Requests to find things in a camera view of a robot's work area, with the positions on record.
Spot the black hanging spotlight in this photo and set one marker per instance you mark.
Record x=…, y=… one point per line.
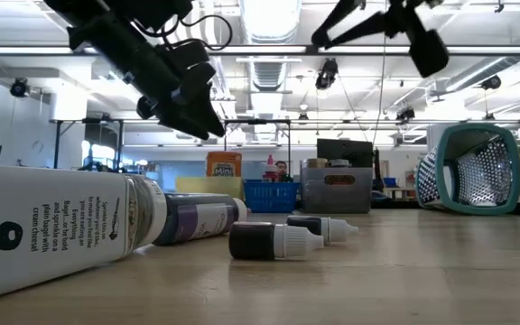
x=18, y=86
x=491, y=82
x=405, y=114
x=327, y=74

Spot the yellow plastic bin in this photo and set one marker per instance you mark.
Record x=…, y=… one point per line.
x=197, y=186

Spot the blue plastic bin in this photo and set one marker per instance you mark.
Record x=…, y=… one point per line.
x=271, y=198

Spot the teal metal box grater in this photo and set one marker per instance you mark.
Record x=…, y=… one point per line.
x=440, y=180

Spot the black background rig frame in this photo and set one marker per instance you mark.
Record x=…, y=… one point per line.
x=84, y=120

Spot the person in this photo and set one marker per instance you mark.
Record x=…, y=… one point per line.
x=281, y=170

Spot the black background monitor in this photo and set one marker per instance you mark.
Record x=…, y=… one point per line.
x=346, y=151

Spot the small dark dropper bottle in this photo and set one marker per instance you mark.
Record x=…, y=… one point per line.
x=332, y=230
x=260, y=240

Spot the purple-capped food colouring bottle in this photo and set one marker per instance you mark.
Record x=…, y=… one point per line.
x=197, y=219

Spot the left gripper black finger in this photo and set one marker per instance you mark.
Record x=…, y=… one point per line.
x=212, y=117
x=188, y=124

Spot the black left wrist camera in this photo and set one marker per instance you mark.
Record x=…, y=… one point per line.
x=188, y=56

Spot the black overhead frame beam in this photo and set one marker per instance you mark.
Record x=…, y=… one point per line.
x=264, y=50

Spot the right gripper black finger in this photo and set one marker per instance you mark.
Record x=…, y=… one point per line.
x=337, y=20
x=359, y=30

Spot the orange Mini-Wheats cereal box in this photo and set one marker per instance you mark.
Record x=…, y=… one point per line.
x=224, y=162

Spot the grey translucent plastic bin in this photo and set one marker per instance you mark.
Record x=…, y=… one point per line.
x=337, y=198

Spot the background work table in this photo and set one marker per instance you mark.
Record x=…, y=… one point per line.
x=400, y=192

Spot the pink-capped food colouring bottle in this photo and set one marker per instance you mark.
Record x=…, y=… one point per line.
x=270, y=169

